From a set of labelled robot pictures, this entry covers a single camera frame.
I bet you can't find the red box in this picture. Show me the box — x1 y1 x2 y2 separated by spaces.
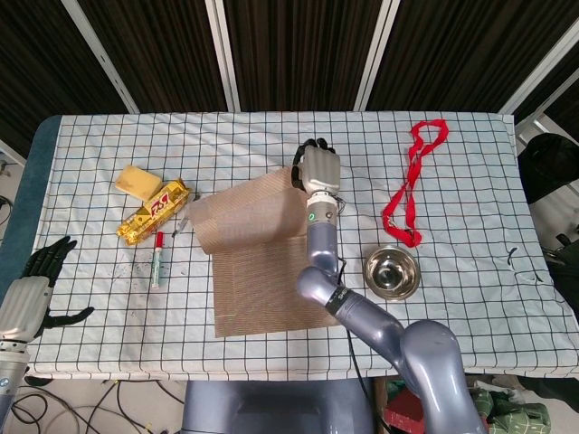
384 388 426 434

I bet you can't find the white metal frame post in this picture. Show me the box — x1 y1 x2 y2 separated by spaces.
355 0 402 111
499 31 579 117
61 0 139 114
204 0 241 112

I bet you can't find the yellow sponge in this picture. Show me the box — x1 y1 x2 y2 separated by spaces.
114 165 163 203

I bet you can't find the red ribbon lanyard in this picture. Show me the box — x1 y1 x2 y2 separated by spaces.
382 118 451 249

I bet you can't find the brown woven placemat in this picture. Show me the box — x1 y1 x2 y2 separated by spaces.
187 166 338 339

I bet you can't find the grey-blue robot torso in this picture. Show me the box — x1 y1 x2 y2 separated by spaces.
181 378 376 434

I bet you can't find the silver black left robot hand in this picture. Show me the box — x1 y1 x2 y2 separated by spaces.
0 237 95 343

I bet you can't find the green patterned cloth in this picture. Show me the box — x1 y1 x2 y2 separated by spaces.
470 383 548 434

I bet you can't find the metal bowl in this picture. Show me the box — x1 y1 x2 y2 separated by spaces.
362 245 422 303

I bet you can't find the clear pen with black cap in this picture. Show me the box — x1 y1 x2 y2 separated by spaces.
171 192 202 239

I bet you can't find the white black-checked tablecloth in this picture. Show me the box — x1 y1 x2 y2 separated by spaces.
24 111 579 380

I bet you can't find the black bag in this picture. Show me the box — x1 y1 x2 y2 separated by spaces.
517 133 579 204

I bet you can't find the red-capped whiteboard marker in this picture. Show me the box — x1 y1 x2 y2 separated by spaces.
151 231 166 290

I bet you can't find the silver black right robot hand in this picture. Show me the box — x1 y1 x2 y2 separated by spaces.
291 137 341 195

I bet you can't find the gold biscuit packet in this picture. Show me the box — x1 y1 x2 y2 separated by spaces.
115 178 193 248

